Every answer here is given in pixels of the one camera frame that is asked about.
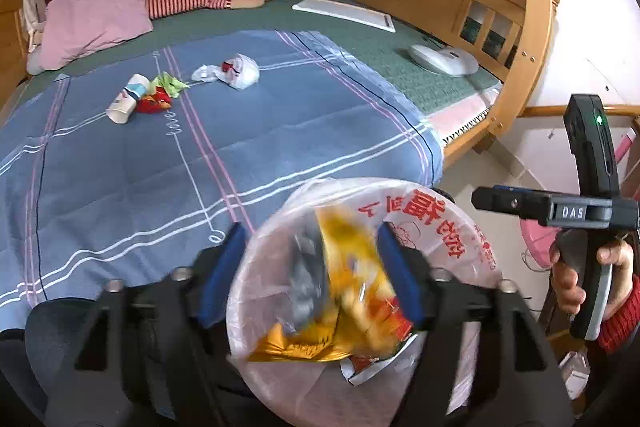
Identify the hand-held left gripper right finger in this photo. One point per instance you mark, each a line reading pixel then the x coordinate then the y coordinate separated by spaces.
pixel 400 279

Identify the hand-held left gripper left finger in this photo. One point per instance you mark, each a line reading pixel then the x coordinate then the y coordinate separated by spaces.
pixel 222 274

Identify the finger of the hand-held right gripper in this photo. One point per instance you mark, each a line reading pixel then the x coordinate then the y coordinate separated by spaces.
pixel 510 205

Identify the orange snack bag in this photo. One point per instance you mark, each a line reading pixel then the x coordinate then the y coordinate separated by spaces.
pixel 350 267

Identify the bin with white plastic liner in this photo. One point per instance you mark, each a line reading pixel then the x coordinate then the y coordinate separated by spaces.
pixel 442 227

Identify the person's right forearm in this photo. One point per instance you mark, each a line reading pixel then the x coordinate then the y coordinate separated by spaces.
pixel 622 322

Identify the person's right hand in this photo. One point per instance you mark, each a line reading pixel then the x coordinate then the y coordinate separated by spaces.
pixel 565 282

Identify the pink plastic stool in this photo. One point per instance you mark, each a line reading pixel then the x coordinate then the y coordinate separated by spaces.
pixel 537 247

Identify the white oval device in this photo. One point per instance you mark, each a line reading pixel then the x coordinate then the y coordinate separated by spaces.
pixel 442 59

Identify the blue striped blanket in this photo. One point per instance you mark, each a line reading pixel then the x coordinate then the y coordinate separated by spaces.
pixel 280 117

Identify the small white box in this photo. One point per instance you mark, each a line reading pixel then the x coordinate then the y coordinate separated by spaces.
pixel 574 374

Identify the red wrapper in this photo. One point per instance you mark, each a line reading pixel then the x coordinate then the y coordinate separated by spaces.
pixel 153 103

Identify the white paper cup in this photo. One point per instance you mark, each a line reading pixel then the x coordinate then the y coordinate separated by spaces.
pixel 125 104

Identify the light green wrapper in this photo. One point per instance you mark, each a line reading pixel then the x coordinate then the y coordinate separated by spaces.
pixel 167 82

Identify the white plastic bag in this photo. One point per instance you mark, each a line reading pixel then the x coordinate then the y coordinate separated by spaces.
pixel 241 72

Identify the green bed mat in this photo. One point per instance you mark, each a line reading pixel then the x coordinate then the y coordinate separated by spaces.
pixel 350 49

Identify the white flat board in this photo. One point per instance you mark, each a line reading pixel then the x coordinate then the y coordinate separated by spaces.
pixel 345 13

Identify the grey cushion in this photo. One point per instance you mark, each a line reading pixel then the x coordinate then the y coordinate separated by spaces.
pixel 36 64

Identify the pink pillow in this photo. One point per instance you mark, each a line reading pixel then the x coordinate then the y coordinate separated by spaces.
pixel 95 19

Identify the wooden bed frame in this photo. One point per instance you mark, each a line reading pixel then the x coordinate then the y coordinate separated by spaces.
pixel 530 7

